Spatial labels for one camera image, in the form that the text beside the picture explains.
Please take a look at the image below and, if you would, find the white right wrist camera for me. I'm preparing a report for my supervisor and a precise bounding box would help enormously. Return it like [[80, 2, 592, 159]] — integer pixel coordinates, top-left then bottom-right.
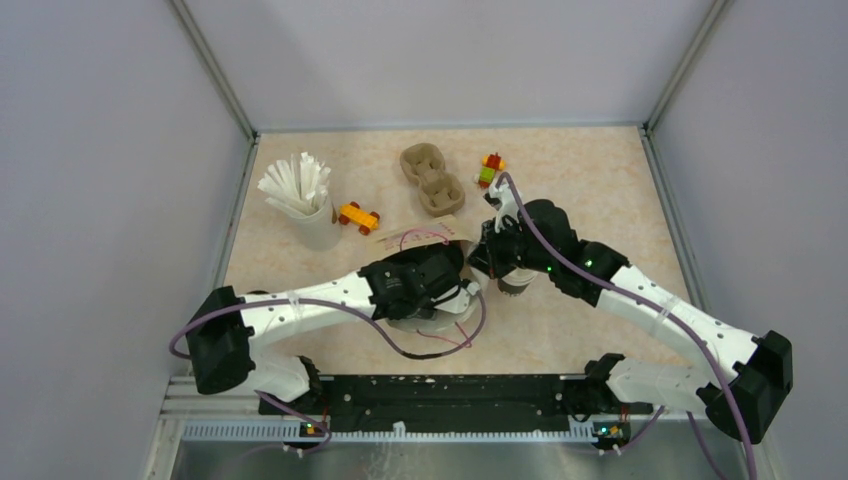
[[484, 182, 519, 233]]

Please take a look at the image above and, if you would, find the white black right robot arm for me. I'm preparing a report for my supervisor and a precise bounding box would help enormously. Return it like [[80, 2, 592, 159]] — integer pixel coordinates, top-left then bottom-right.
[[468, 194, 793, 444]]

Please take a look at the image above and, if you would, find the red green toy brick car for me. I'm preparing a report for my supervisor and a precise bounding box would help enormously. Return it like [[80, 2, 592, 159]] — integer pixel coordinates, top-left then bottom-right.
[[474, 152, 506, 188]]

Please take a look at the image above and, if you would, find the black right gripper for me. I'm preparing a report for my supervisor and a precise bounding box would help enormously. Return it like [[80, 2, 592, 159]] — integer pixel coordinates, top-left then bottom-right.
[[466, 213, 555, 280]]

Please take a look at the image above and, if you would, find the stack of paper cups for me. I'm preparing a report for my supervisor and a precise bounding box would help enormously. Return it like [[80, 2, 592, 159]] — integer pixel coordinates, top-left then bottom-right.
[[497, 269, 538, 296]]

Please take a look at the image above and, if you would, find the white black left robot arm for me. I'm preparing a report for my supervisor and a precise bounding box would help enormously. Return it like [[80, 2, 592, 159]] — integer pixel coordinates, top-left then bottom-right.
[[176, 243, 488, 414]]

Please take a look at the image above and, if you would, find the yellow toy brick car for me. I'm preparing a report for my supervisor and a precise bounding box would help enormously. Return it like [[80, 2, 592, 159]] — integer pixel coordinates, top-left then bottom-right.
[[338, 202, 380, 236]]

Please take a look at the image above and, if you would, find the kraft pink paper bag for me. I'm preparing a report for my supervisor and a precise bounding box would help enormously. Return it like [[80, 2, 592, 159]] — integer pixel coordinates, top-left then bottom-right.
[[366, 215, 489, 348]]

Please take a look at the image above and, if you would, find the brown cardboard cup carrier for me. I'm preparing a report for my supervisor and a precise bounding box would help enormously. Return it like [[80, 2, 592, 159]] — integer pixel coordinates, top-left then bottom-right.
[[399, 143, 465, 217]]

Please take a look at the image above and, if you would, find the white straw holder cup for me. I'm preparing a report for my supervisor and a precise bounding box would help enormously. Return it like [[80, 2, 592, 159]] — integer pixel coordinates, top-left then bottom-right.
[[286, 200, 342, 251]]

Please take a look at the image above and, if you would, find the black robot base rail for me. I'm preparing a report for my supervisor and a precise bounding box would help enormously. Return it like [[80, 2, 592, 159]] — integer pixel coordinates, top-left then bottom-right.
[[258, 374, 654, 419]]

